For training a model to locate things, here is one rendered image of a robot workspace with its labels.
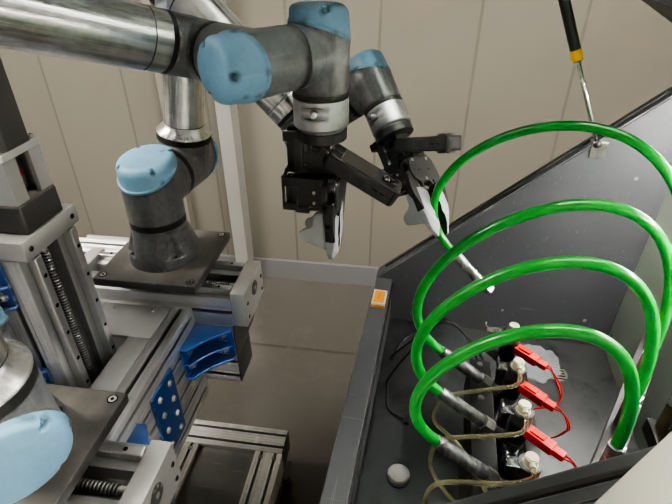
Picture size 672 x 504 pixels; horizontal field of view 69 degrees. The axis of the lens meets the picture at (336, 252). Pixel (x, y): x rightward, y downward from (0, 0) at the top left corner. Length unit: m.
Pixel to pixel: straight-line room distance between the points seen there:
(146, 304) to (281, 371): 1.19
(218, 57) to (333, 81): 0.15
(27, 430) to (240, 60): 0.41
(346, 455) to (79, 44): 0.66
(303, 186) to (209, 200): 2.01
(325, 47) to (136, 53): 0.22
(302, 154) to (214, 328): 0.55
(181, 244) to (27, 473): 0.60
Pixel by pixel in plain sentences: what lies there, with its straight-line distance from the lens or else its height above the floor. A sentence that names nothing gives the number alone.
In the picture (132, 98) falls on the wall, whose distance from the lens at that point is 2.64.
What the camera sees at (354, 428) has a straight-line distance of 0.86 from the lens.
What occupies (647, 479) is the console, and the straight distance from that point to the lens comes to 0.48.
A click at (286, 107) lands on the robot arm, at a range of 0.85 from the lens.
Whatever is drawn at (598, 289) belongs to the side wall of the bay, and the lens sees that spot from 1.21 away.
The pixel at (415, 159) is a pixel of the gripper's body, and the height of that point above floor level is 1.30.
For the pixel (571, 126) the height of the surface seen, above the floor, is 1.42.
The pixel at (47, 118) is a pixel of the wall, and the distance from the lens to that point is 2.94.
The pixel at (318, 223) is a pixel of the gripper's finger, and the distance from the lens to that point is 0.73.
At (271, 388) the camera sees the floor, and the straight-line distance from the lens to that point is 2.20.
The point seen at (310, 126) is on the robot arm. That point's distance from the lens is 0.66.
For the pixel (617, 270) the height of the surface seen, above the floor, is 1.34.
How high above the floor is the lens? 1.63
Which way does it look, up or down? 33 degrees down
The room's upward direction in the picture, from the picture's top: straight up
